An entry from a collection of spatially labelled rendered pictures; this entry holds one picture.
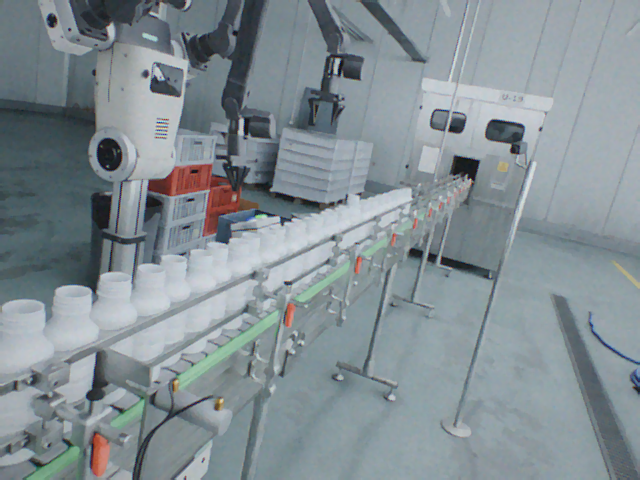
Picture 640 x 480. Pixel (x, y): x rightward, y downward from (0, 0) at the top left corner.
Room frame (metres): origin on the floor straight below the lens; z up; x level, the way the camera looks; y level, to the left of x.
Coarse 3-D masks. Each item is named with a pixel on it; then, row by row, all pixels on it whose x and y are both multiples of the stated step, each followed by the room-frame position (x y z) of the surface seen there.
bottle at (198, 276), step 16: (192, 256) 0.73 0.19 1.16; (208, 256) 0.74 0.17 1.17; (192, 272) 0.73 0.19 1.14; (208, 272) 0.74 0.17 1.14; (192, 288) 0.72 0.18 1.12; (208, 288) 0.73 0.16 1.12; (208, 304) 0.74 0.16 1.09; (192, 320) 0.72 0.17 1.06; (208, 320) 0.74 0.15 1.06; (192, 352) 0.72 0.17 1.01
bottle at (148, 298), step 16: (144, 272) 0.62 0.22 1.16; (160, 272) 0.63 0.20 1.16; (144, 288) 0.62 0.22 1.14; (160, 288) 0.63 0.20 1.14; (144, 304) 0.61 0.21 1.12; (160, 304) 0.62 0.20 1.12; (144, 336) 0.61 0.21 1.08; (160, 336) 0.63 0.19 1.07; (144, 352) 0.61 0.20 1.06; (160, 352) 0.63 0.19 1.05; (160, 368) 0.64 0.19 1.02
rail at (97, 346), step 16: (288, 256) 1.01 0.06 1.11; (336, 256) 1.36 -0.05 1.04; (304, 272) 1.14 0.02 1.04; (224, 288) 0.77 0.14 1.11; (192, 304) 0.68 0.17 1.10; (144, 320) 0.59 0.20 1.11; (160, 320) 0.61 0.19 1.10; (224, 320) 0.78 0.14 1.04; (112, 336) 0.53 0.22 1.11; (128, 336) 0.56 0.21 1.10; (192, 336) 0.70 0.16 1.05; (80, 352) 0.49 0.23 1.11; (96, 352) 0.51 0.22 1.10; (176, 352) 0.66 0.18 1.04; (80, 400) 0.50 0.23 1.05
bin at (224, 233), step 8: (224, 216) 1.97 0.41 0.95; (232, 216) 2.04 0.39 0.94; (240, 216) 2.10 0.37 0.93; (248, 216) 2.17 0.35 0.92; (272, 216) 2.20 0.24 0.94; (280, 216) 2.19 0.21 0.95; (224, 224) 1.93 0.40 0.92; (232, 224) 1.92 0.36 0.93; (216, 232) 1.94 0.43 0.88; (224, 232) 1.93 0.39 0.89; (216, 240) 1.94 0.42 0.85; (224, 240) 1.93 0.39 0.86
